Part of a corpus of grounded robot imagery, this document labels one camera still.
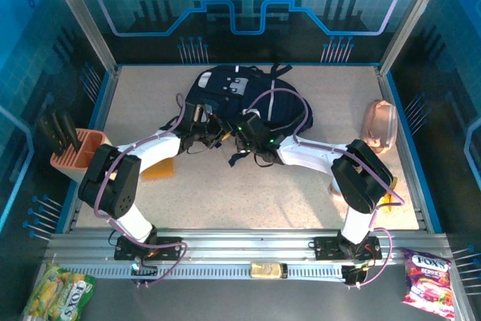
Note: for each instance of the purple Fox's berries candy bag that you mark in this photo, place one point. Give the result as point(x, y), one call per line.
point(426, 279)

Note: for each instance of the plain orange note pad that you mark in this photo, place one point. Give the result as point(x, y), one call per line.
point(161, 170)

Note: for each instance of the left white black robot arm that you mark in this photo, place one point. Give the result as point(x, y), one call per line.
point(150, 148)

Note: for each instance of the yellow snack packet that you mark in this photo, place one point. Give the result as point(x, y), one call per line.
point(387, 200)

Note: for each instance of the wide aluminium mounting rail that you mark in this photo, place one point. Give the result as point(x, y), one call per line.
point(244, 247)

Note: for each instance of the aluminium frame post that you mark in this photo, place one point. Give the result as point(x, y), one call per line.
point(413, 16)
point(82, 20)

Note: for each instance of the small black controller board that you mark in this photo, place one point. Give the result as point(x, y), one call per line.
point(144, 272)
point(353, 275)

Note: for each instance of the navy blue backpack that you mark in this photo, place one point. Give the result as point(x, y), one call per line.
point(225, 91)

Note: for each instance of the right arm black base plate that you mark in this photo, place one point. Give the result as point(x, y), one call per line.
point(327, 247)

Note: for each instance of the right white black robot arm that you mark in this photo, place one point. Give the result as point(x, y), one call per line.
point(312, 153)

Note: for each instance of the green yellow Fox's candy bag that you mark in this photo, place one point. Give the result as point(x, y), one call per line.
point(56, 294)

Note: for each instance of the pink and cream knife block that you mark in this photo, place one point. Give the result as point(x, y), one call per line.
point(80, 148)

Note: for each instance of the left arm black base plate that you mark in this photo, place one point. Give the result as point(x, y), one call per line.
point(169, 249)

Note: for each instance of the pink translucent pencil case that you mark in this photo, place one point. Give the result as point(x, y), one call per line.
point(381, 122)

